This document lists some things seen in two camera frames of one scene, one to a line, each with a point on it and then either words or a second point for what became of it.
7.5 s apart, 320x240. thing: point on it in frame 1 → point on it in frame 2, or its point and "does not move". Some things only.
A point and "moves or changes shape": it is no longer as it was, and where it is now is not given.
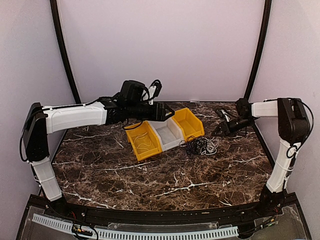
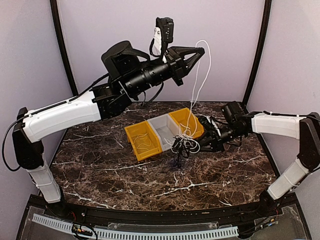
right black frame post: x=261 y=48 does not move
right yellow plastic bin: x=191 y=125 does not move
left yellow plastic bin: x=142 y=140 does not move
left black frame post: x=56 y=23 does not move
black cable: x=194 y=145 moves or changes shape
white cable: x=211 y=146 moves or changes shape
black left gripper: x=158 y=114 → x=179 y=64
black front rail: x=250 y=213 does not move
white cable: x=143 y=144 does not move
